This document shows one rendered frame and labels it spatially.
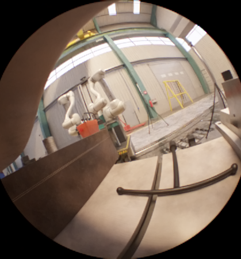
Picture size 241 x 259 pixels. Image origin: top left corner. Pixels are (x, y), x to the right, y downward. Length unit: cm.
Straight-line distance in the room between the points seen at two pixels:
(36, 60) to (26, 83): 7
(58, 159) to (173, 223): 60
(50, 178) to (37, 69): 45
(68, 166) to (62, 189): 15
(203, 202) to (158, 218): 18
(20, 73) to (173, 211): 57
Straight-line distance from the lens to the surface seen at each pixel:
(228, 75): 51
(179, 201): 41
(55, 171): 51
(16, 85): 25
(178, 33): 311
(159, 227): 38
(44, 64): 21
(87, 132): 76
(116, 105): 113
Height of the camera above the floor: 68
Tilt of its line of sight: 4 degrees down
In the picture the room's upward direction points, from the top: 24 degrees counter-clockwise
